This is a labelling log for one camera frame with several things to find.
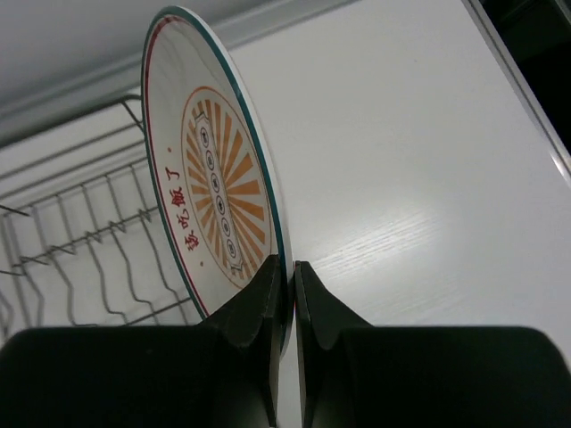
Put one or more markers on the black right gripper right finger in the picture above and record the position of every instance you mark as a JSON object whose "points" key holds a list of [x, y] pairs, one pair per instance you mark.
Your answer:
{"points": [[354, 374]]}

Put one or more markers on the orange sunburst plate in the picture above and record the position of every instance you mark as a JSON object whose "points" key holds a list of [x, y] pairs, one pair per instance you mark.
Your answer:
{"points": [[213, 174]]}

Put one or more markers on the metal wire dish rack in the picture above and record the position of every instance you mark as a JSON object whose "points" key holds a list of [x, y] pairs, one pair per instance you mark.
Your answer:
{"points": [[82, 241]]}

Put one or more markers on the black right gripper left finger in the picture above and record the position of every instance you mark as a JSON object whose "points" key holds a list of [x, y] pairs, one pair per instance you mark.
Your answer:
{"points": [[222, 372]]}

